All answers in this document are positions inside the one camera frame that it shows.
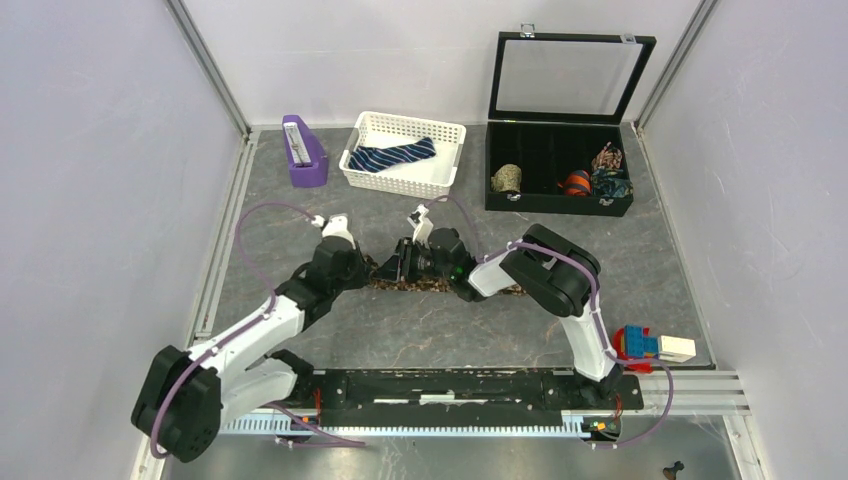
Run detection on colourful toy blocks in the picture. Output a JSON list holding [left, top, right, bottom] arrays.
[[612, 325, 697, 373]]

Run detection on white plastic basket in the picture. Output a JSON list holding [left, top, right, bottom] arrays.
[[339, 111, 467, 199]]

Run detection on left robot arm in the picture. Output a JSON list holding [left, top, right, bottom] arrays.
[[131, 235, 368, 463]]

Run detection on orange navy rolled tie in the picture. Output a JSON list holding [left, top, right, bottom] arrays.
[[557, 170, 592, 197]]

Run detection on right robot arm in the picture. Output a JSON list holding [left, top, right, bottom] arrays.
[[371, 224, 623, 408]]

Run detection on pink patterned tie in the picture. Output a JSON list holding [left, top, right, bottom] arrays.
[[591, 142, 624, 171]]

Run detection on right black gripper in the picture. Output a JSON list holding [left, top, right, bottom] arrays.
[[371, 238, 454, 285]]

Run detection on brown floral tie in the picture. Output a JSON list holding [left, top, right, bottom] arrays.
[[365, 255, 528, 302]]

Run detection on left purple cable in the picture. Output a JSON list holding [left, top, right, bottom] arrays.
[[148, 201, 369, 461]]

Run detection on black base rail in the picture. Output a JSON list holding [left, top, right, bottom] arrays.
[[282, 368, 644, 428]]

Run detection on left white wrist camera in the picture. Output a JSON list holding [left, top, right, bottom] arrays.
[[310, 213, 356, 247]]

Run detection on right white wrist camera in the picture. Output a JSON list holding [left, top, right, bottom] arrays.
[[407, 204, 434, 245]]

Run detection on olive rolled tie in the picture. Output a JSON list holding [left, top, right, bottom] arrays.
[[490, 164, 522, 194]]

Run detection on teal patterned tie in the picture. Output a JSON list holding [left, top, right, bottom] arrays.
[[590, 168, 634, 199]]

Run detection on navy striped tie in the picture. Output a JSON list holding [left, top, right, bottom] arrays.
[[348, 137, 437, 173]]

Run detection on black display case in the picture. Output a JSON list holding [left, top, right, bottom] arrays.
[[483, 32, 657, 217]]

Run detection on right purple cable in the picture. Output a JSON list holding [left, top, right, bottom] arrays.
[[423, 193, 676, 450]]

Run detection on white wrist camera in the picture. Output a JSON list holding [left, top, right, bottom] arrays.
[[310, 213, 356, 247], [407, 204, 434, 245]]

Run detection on purple cable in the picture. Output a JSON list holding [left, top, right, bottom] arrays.
[[148, 201, 369, 461], [423, 193, 676, 450]]

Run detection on purple metronome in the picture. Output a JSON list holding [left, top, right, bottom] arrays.
[[282, 115, 329, 188]]

